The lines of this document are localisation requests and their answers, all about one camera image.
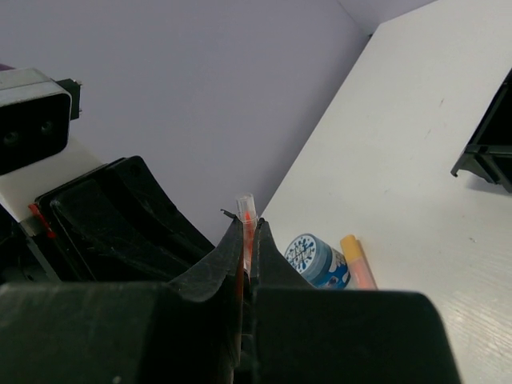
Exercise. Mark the orange glue stick left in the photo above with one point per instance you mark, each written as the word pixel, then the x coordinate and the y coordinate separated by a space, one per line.
pixel 357 263

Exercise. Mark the black four-compartment organizer tray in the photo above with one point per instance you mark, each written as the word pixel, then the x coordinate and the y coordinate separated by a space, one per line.
pixel 488 152

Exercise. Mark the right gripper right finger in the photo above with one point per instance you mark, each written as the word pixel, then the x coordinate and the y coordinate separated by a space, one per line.
pixel 303 334

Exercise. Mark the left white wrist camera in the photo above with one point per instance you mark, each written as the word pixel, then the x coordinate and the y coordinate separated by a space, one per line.
pixel 38 152

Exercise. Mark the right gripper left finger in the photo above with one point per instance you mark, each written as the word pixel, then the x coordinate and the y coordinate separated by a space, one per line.
pixel 184 331

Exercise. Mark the orange highlighter pen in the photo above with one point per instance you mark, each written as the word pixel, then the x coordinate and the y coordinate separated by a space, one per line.
pixel 247 215

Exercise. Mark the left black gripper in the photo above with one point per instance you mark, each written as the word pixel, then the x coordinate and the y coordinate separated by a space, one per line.
pixel 112 224

